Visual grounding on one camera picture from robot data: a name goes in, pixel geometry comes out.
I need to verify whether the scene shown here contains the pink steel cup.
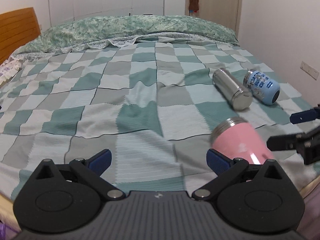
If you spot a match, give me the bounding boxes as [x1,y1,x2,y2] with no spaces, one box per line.
[210,117,274,165]

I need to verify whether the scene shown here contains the light blue printed cup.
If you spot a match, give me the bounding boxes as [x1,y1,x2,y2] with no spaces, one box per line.
[243,69,280,106]

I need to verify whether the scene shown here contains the stainless steel bottle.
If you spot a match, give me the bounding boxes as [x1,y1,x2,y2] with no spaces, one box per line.
[213,68,253,111]

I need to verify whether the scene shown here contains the checkered teal blanket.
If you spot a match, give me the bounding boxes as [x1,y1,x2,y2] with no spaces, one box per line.
[1,42,319,199]

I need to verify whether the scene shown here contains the purple floral pillow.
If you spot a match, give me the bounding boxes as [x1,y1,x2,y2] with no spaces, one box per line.
[0,56,28,87]

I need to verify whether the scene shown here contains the green floral quilt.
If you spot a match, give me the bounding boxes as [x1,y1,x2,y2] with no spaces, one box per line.
[14,15,239,54]

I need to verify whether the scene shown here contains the beige door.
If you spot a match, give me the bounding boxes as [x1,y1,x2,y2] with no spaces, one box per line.
[185,0,242,33]

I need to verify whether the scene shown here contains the brown plush toy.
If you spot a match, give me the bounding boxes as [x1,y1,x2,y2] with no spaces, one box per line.
[189,0,199,14]

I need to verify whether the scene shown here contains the wooden headboard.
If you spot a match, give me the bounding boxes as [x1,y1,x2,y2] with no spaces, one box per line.
[0,7,41,63]

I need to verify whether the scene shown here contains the white wall socket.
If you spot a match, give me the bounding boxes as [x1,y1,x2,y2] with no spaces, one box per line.
[300,61,319,80]

